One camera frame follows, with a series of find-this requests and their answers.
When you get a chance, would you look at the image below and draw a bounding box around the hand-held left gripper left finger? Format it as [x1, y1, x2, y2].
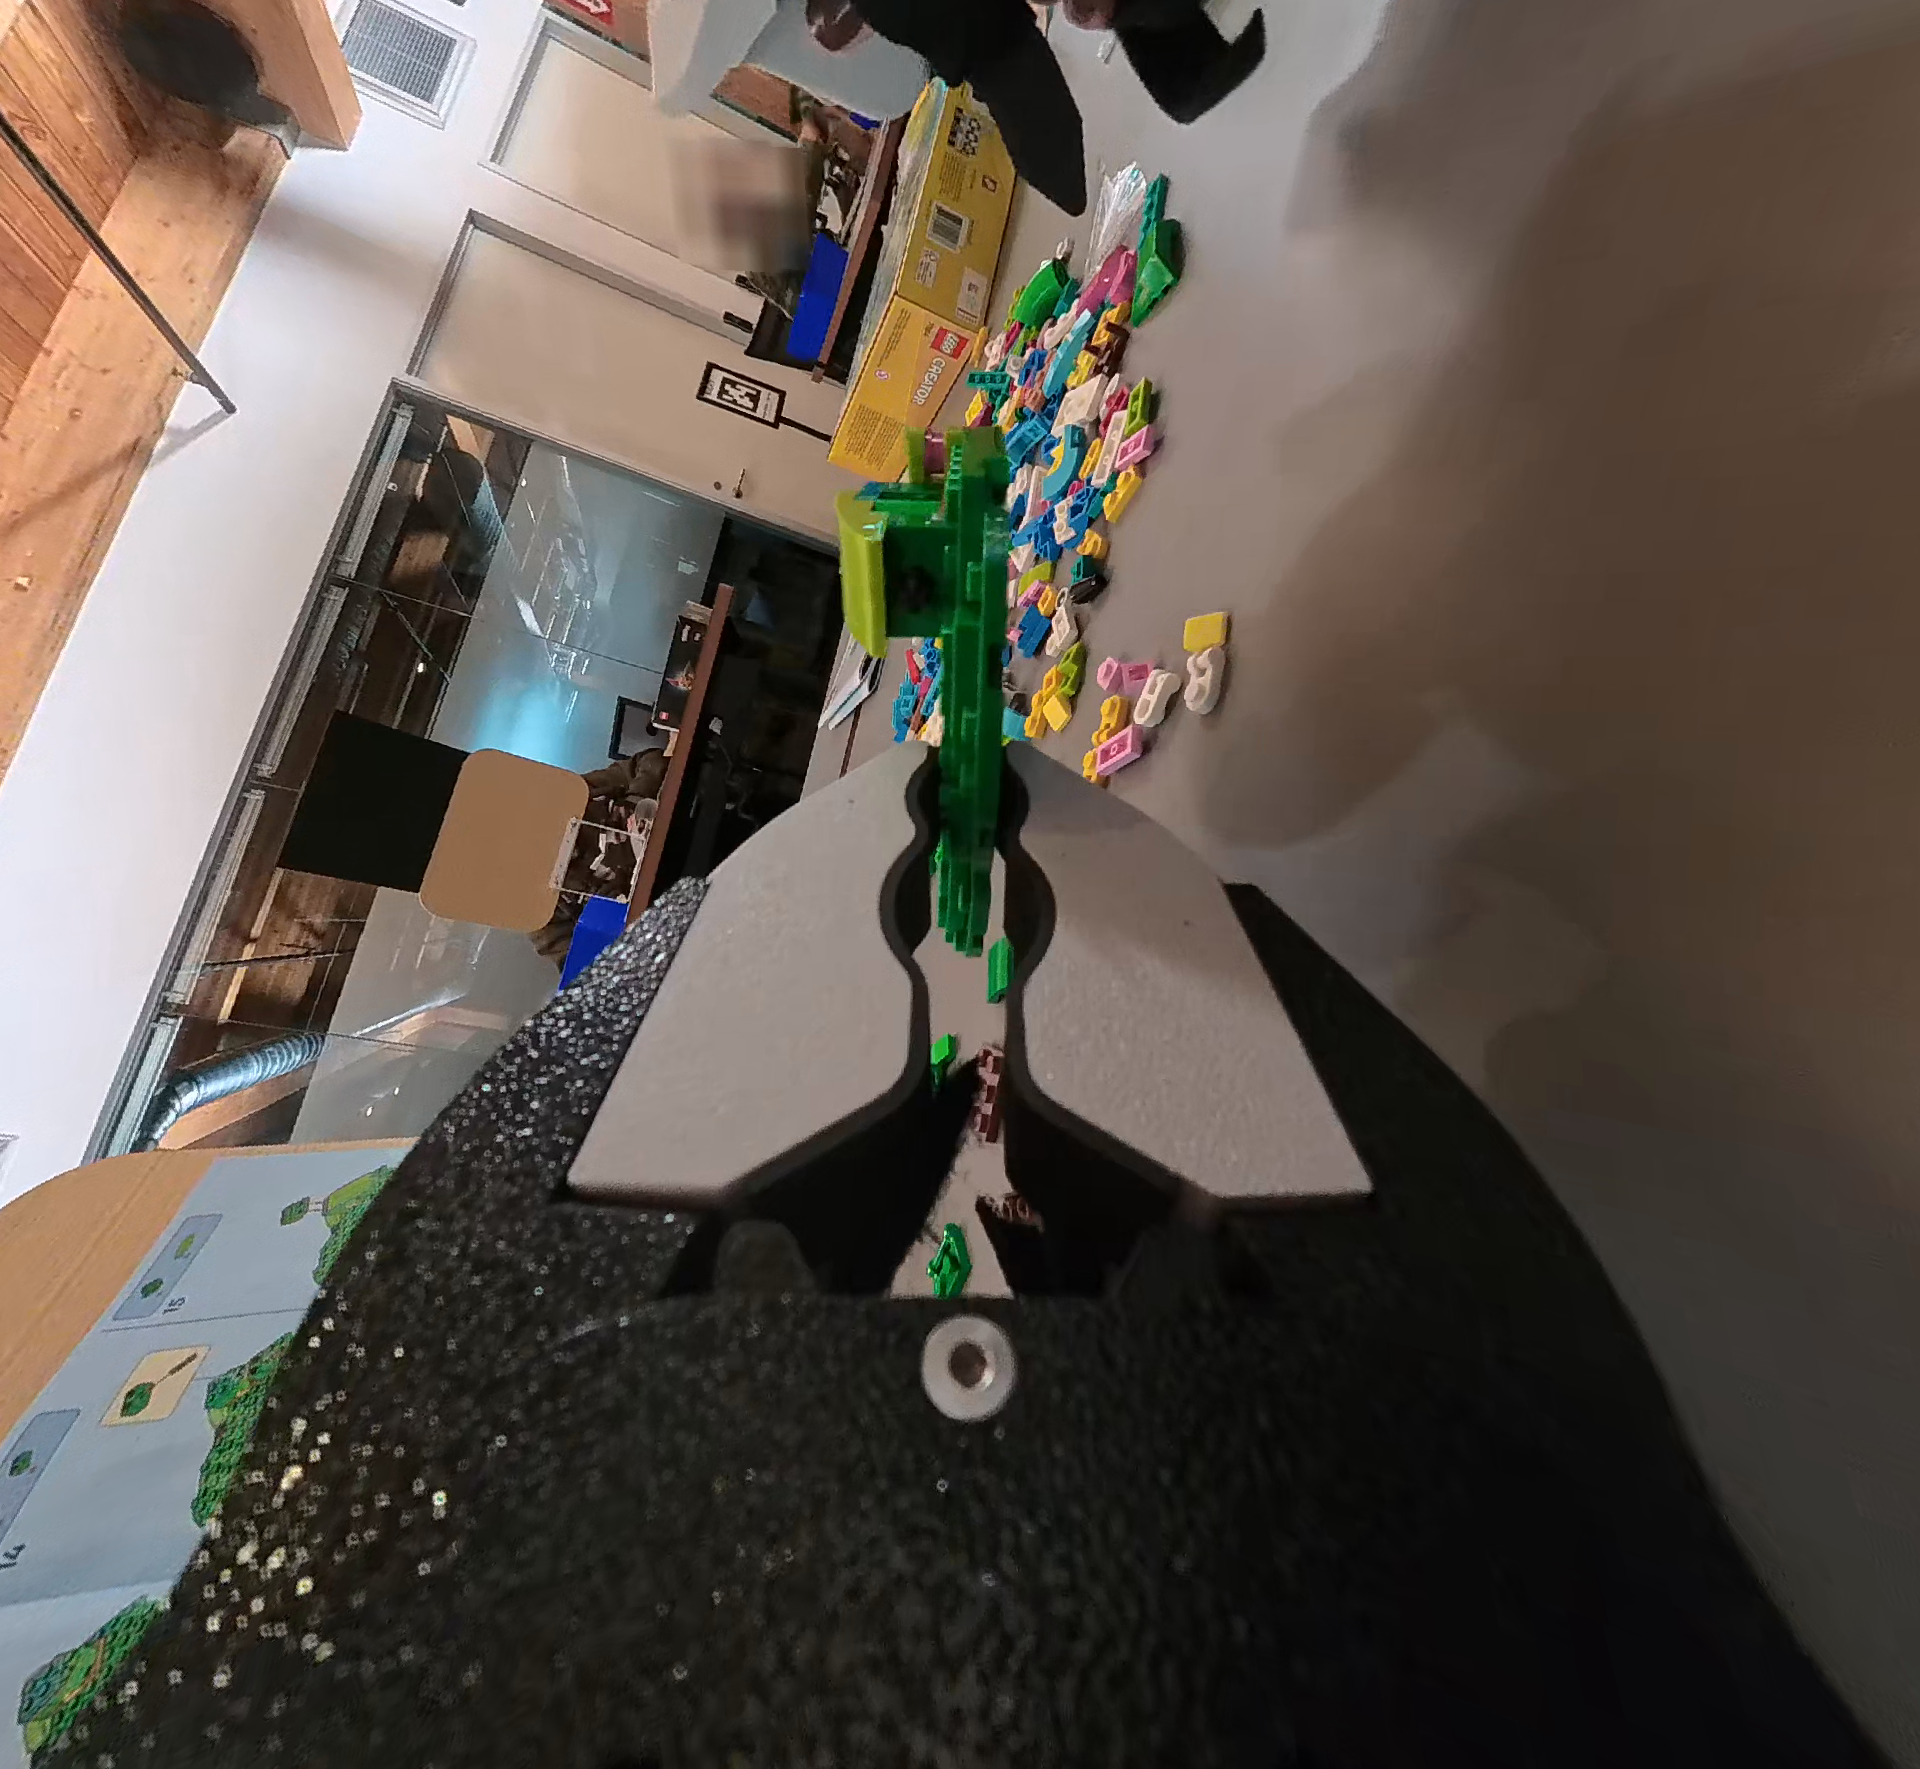
[565, 742, 970, 1297]

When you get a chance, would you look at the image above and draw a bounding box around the black rectangular board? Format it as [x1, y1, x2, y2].
[280, 715, 476, 895]

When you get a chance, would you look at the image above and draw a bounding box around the clear plastic bag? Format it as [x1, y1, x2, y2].
[1079, 160, 1155, 262]

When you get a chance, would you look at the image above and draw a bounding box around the blue storage bin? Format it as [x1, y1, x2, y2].
[788, 230, 856, 370]
[561, 890, 634, 991]

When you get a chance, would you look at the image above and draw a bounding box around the yellow lego box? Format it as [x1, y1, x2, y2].
[828, 73, 1024, 477]

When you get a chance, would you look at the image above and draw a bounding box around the metal ceiling rod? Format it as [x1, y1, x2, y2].
[0, 117, 240, 418]

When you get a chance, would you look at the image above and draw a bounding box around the green lego build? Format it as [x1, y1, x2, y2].
[833, 426, 1022, 1005]

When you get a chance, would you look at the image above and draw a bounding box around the glass window wall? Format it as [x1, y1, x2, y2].
[90, 376, 849, 1158]

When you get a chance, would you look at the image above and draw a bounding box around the pile of colourful lego pieces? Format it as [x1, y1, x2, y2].
[891, 166, 1189, 751]

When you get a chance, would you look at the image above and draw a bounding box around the wall vent grille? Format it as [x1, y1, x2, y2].
[331, 0, 476, 130]

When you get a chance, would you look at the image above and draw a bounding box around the brown wooden chair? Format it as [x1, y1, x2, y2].
[417, 747, 591, 934]

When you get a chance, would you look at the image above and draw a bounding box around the dark round ceiling fixture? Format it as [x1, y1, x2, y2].
[115, 0, 296, 135]

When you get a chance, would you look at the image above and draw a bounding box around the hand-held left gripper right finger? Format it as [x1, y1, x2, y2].
[997, 742, 1377, 1303]

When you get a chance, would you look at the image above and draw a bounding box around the black white marker sign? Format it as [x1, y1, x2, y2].
[696, 357, 789, 429]

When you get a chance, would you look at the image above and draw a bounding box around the open lego instruction booklet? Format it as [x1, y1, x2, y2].
[0, 1149, 429, 1769]

